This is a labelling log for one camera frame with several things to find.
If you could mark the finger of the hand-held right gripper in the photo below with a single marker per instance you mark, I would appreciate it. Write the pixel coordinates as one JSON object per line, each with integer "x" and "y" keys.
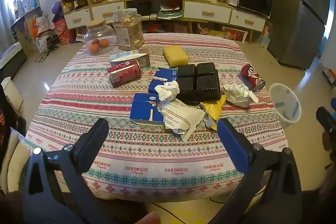
{"x": 325, "y": 119}
{"x": 334, "y": 107}

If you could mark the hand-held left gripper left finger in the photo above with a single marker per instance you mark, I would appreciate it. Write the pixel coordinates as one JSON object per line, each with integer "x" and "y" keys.
{"x": 97, "y": 132}

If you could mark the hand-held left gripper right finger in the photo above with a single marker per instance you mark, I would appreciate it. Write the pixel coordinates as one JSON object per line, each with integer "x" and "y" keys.
{"x": 232, "y": 141}

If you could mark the silver foil piece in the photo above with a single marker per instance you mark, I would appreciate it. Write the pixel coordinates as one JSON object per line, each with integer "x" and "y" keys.
{"x": 210, "y": 123}

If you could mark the yellow plastic wrapper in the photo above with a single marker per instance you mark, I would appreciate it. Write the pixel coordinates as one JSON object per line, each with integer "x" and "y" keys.
{"x": 214, "y": 108}

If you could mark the white plastic bin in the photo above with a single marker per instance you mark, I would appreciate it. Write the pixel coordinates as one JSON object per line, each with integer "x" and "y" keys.
{"x": 284, "y": 98}

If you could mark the white plastic bag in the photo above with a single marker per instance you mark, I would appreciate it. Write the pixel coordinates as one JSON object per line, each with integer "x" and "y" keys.
{"x": 239, "y": 95}

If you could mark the blue biscuit box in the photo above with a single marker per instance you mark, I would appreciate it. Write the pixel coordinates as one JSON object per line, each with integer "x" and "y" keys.
{"x": 162, "y": 73}
{"x": 143, "y": 108}

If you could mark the white printed snack wrapper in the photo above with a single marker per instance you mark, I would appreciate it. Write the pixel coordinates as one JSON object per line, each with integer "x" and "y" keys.
{"x": 181, "y": 116}

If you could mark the black plastic tray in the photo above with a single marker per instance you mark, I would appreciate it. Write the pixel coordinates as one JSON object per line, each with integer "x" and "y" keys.
{"x": 204, "y": 85}

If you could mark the red cartoon drink can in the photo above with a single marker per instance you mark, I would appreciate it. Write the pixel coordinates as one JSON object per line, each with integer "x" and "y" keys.
{"x": 252, "y": 77}

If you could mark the light blue brown carton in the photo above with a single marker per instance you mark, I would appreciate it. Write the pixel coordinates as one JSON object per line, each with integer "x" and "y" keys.
{"x": 126, "y": 56}

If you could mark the white tissue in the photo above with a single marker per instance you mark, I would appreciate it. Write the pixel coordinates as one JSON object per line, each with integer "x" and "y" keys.
{"x": 168, "y": 90}

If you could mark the yellow sponge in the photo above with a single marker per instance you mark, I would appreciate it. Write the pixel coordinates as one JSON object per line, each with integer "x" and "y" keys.
{"x": 176, "y": 56}

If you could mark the person's left hand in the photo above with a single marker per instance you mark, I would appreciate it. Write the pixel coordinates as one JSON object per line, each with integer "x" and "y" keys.
{"x": 150, "y": 218}

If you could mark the printed floor box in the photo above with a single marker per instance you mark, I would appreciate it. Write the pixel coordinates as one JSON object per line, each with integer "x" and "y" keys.
{"x": 330, "y": 77}

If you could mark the orange tangerine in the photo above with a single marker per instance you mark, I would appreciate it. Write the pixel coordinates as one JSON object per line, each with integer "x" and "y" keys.
{"x": 95, "y": 42}
{"x": 94, "y": 49}
{"x": 104, "y": 43}

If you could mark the white chair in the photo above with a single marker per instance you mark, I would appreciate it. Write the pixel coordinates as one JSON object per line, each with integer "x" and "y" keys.
{"x": 10, "y": 95}

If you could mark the cardboard boxes on floor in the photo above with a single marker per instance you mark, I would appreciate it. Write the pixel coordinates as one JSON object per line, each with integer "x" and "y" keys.
{"x": 264, "y": 39}

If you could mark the grey refrigerator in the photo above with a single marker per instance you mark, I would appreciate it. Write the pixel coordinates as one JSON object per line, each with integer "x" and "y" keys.
{"x": 291, "y": 16}

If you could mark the glass jar with wooden lid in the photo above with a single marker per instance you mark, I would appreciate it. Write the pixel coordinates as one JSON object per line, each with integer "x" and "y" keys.
{"x": 102, "y": 31}

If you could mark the red framed picture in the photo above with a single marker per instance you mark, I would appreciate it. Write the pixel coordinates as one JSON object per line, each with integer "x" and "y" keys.
{"x": 235, "y": 34}

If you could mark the clear plastic snack jar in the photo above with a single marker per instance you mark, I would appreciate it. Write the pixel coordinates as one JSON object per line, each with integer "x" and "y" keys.
{"x": 128, "y": 29}

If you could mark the dark bench with white cushion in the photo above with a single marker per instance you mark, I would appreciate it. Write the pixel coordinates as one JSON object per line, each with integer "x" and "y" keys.
{"x": 11, "y": 56}

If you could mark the white cabinet drawer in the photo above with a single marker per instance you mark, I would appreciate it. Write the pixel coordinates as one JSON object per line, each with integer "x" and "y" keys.
{"x": 248, "y": 20}
{"x": 107, "y": 10}
{"x": 207, "y": 12}
{"x": 77, "y": 18}

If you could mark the orange white paper bag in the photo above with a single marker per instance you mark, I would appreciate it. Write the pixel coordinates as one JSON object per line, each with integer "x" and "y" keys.
{"x": 43, "y": 26}

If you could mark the purple ball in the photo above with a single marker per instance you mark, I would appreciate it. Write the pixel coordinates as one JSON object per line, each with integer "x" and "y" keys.
{"x": 57, "y": 10}

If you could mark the black electronics box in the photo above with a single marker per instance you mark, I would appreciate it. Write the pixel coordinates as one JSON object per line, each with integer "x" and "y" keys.
{"x": 139, "y": 9}

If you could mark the black microwave oven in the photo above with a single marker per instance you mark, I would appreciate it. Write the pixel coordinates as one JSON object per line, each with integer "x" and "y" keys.
{"x": 254, "y": 1}

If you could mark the stack of papers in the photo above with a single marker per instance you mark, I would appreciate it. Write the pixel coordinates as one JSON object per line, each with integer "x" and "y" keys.
{"x": 170, "y": 11}

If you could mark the side shelf with boxes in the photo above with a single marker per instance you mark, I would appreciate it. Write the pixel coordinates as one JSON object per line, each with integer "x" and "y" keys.
{"x": 26, "y": 3}

